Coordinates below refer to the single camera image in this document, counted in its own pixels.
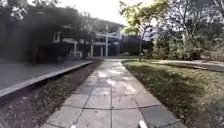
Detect dark hedge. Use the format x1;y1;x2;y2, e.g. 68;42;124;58
119;34;154;57

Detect multi-storey building with pale columns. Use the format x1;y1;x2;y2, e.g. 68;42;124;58
33;13;126;59

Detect grey concrete slab path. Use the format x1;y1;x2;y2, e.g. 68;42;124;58
39;59;186;128

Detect tree with yellow-green leaves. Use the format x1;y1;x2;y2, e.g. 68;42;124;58
119;0;171;61

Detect grass patch with dry leaves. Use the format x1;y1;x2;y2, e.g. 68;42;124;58
121;59;224;128

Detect green bushes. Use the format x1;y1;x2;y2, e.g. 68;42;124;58
143;33;224;63

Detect leaf-strewn bare ground strip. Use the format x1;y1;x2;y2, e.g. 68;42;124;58
0;59;103;128

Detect grey side road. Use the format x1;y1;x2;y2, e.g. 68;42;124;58
149;59;224;73

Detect row of trees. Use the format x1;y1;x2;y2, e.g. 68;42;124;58
156;0;224;51

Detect raised grey concrete platform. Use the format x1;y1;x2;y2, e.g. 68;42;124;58
0;59;94;99

